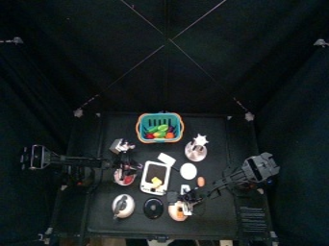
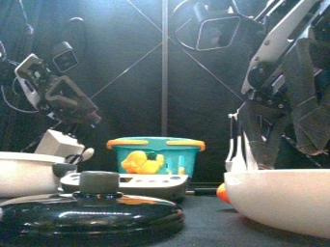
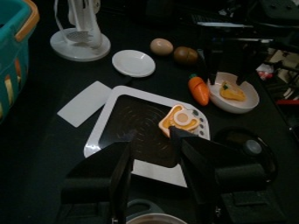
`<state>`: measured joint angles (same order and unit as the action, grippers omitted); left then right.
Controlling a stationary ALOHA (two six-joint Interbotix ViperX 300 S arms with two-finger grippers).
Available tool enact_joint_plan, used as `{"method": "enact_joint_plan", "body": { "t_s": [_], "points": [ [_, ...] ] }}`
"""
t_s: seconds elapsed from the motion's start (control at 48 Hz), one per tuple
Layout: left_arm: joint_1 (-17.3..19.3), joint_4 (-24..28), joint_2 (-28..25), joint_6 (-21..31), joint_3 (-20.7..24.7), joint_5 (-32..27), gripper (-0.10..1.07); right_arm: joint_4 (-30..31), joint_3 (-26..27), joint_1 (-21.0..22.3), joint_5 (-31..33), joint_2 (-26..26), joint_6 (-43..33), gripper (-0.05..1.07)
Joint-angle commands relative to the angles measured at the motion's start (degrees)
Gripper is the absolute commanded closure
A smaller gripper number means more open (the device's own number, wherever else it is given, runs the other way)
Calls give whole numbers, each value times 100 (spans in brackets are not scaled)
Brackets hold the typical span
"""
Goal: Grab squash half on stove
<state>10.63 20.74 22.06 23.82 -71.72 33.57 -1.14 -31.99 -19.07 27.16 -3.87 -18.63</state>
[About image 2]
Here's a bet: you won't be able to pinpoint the grey toy stove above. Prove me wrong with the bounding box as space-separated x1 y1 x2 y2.
59 173 191 205

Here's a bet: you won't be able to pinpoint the white plastic utensil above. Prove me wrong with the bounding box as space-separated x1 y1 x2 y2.
225 113 259 173

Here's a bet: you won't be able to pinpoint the white spoon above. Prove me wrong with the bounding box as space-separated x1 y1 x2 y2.
78 147 96 163

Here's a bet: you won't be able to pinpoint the orange toy food piece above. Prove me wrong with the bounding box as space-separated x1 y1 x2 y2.
215 182 233 205

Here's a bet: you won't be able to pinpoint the white bowl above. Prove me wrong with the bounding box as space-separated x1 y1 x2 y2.
223 168 330 239

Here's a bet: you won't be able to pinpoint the white toy pot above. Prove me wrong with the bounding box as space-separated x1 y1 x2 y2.
0 151 80 199

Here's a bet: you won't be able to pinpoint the black pot lid grey knob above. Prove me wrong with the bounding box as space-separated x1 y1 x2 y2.
0 170 186 247

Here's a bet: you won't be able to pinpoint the teal basket orange handles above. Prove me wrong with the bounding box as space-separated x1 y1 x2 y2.
106 136 207 181

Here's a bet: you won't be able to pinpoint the metal frame pole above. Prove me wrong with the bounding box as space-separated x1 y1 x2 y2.
160 0 170 137

